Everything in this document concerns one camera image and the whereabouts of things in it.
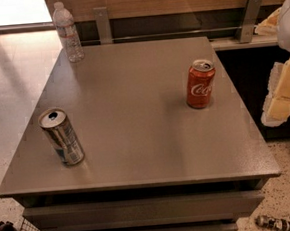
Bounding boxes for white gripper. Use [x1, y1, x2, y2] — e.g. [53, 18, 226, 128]
[254, 0, 290, 128]

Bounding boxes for silver redbull can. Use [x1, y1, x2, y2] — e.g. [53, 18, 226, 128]
[38, 107, 85, 166]

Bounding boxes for red coca-cola can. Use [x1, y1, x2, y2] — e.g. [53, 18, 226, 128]
[186, 59, 216, 109]

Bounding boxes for clear plastic water bottle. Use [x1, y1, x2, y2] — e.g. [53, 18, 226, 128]
[53, 2, 84, 63]

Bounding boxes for grey drawer cabinet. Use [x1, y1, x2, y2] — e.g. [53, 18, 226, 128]
[0, 38, 281, 231]

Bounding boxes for black white striped cylinder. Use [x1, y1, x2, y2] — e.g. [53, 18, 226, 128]
[255, 215, 290, 231]

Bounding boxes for right metal wall bracket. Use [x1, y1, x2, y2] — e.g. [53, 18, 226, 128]
[236, 0, 262, 44]

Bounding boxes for metal wall bracket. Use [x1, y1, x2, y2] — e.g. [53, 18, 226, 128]
[94, 6, 113, 45]
[236, 0, 262, 44]

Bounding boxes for left metal wall bracket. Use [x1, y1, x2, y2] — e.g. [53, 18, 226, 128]
[94, 6, 113, 45]

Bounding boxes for horizontal metal rail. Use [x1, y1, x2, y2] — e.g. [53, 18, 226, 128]
[80, 23, 258, 46]

